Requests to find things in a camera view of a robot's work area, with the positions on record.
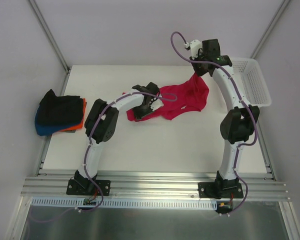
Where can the white plastic basket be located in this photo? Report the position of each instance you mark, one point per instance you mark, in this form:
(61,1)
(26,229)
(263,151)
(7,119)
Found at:
(253,81)

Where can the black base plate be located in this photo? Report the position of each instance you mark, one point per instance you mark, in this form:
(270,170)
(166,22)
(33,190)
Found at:
(212,191)
(76,189)

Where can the orange folded t shirt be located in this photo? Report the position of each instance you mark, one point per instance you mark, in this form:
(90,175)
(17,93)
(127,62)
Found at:
(73,116)

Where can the blue folded t shirt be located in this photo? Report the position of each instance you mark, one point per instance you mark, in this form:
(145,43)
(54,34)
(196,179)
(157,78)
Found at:
(46,130)

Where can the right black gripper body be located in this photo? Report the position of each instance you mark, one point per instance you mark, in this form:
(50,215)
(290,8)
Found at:
(200,70)

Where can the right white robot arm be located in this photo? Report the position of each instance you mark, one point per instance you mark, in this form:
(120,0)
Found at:
(239,123)

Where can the black folded t shirt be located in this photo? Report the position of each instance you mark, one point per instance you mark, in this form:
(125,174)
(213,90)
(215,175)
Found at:
(52,108)

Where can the pink t shirt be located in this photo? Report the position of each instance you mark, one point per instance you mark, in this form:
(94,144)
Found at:
(191,97)

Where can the white slotted cable duct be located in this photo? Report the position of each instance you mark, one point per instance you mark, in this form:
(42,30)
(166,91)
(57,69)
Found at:
(72,202)

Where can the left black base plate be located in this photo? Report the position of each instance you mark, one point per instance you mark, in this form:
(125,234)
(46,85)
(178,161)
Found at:
(76,189)

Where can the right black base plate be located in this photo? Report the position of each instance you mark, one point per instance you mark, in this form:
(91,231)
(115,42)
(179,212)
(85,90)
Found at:
(212,191)

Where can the aluminium mounting rail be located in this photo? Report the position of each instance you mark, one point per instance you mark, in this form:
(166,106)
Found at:
(155,185)

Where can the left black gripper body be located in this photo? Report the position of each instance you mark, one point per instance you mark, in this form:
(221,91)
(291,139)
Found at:
(142,111)

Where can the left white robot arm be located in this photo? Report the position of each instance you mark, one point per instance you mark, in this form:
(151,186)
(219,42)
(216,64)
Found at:
(101,123)

